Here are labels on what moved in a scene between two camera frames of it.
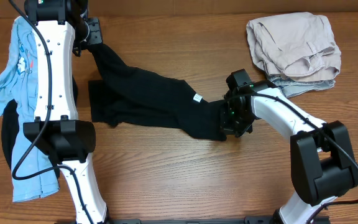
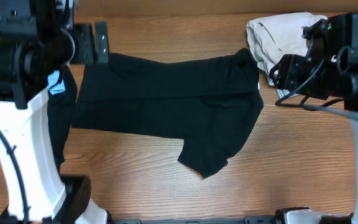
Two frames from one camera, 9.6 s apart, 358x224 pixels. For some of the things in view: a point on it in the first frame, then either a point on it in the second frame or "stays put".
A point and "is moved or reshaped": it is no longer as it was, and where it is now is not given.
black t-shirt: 127,95 is moved or reshaped
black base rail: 249,220 stays put
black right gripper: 227,116 to 283,73
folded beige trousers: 298,47 stays put
